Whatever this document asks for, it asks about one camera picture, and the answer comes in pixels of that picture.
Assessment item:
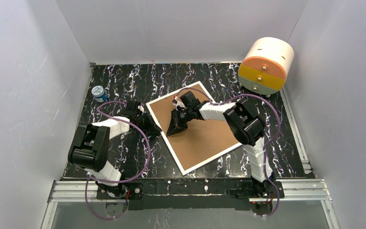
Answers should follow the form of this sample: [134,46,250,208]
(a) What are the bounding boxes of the white picture frame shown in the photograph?
[145,81,244,177]

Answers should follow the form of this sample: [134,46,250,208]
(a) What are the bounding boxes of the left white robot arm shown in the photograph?
[68,101,162,187]

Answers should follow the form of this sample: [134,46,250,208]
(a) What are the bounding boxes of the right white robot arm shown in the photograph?
[166,91,272,183]

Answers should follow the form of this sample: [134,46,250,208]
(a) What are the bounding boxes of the small blue lidded jar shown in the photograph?
[91,85,108,103]

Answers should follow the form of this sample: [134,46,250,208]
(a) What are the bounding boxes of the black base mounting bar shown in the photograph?
[97,178,285,213]

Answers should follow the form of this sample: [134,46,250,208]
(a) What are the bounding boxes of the white cylindrical drawer unit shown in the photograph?
[238,37,295,95]

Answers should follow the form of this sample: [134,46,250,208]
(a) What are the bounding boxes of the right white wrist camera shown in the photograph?
[172,96,186,110]

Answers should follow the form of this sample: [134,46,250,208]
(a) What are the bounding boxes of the aluminium rail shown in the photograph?
[41,179,340,229]

